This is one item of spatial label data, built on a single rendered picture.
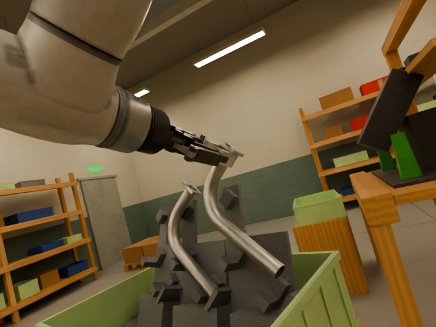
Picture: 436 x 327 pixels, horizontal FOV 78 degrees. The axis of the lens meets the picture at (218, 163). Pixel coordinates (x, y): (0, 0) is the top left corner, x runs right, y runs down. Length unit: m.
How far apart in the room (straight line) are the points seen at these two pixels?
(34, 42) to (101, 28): 0.07
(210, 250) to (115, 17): 0.53
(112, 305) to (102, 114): 0.68
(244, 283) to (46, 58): 0.51
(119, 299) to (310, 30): 6.56
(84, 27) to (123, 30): 0.04
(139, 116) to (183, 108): 7.15
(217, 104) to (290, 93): 1.83
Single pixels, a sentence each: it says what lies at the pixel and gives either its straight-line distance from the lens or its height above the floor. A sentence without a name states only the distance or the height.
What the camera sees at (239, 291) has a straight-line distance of 0.63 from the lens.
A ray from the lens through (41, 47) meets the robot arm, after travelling 0.34.
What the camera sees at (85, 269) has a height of 0.27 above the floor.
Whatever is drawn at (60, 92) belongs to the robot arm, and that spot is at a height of 1.31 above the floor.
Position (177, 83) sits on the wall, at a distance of 7.76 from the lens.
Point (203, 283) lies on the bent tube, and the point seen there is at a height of 0.97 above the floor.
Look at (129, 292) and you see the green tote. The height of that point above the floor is 0.92.
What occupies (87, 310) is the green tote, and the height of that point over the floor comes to 0.93.
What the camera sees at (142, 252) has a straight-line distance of 5.53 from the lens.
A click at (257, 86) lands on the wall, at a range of 6.81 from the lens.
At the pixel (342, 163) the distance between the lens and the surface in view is 5.85.
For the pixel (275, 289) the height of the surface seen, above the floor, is 0.95.
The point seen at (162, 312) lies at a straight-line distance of 0.75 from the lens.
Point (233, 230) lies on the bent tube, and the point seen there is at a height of 1.07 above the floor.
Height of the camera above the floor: 1.17
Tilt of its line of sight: 4 degrees up
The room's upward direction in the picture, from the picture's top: 16 degrees counter-clockwise
